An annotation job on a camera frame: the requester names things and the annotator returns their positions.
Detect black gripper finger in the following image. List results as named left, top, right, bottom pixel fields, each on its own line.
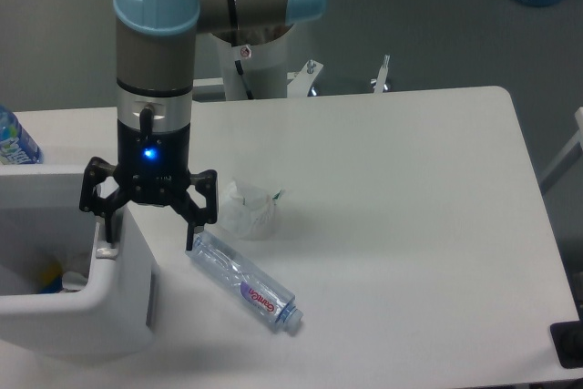
left=170, top=169, right=219, bottom=251
left=79, top=157, right=130, bottom=243

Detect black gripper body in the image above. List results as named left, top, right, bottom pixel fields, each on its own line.
left=113, top=122, right=191, bottom=208

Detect white plastic trash can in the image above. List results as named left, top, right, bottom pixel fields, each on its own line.
left=1, top=165, right=159, bottom=355

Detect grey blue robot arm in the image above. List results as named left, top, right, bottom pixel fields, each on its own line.
left=79, top=0, right=327, bottom=251

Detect crumpled white paper wrapper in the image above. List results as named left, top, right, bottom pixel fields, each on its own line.
left=218, top=179, right=284, bottom=241

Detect blue labelled water bottle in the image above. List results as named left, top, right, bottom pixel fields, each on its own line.
left=1, top=106, right=44, bottom=165

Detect empty clear plastic bottle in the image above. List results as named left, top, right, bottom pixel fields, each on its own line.
left=187, top=231, right=303, bottom=335

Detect black device at table edge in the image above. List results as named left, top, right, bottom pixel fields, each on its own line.
left=550, top=321, right=582, bottom=369

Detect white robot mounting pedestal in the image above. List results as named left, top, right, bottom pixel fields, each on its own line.
left=190, top=24, right=393, bottom=103

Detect white frame at right edge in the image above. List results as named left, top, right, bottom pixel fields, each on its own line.
left=538, top=107, right=582, bottom=196

